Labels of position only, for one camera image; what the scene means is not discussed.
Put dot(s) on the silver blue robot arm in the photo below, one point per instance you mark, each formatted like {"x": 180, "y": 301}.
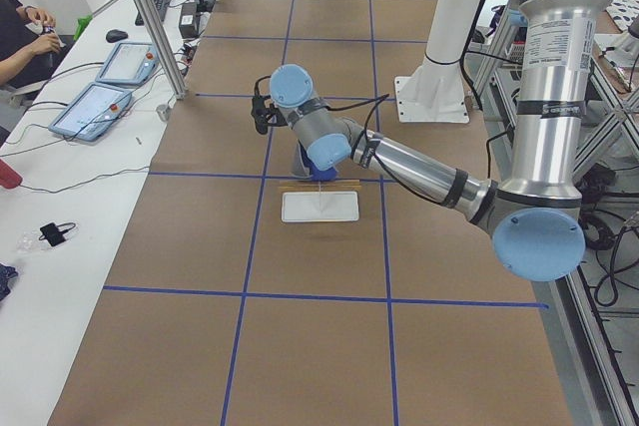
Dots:
{"x": 531, "y": 216}

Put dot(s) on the white towel rack with wooden bars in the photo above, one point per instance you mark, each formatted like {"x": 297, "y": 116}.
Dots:
{"x": 335, "y": 201}

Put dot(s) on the black power adapter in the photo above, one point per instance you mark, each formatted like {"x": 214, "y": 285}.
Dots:
{"x": 189, "y": 22}

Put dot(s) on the upper teach pendant tablet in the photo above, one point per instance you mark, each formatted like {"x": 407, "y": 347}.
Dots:
{"x": 129, "y": 64}

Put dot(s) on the teach pendant tablet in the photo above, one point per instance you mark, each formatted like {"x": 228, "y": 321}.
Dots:
{"x": 129, "y": 64}
{"x": 92, "y": 113}

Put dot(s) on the black computer mouse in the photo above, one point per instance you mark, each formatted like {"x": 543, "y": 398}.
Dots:
{"x": 116, "y": 35}

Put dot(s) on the lower teach pendant tablet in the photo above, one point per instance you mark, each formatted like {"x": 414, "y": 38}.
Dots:
{"x": 92, "y": 113}

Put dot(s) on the seated person in black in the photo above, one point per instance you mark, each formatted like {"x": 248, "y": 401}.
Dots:
{"x": 30, "y": 48}

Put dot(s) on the red object at table edge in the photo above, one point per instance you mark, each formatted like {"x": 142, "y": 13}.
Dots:
{"x": 9, "y": 178}

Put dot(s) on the small black device on table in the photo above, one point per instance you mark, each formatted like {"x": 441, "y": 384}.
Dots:
{"x": 52, "y": 234}

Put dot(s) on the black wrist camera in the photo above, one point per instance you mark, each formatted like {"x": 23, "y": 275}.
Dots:
{"x": 264, "y": 112}

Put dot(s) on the aluminium frame post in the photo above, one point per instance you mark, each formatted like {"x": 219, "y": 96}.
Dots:
{"x": 155, "y": 29}

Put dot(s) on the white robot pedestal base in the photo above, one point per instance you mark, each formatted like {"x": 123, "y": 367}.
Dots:
{"x": 434, "y": 93}

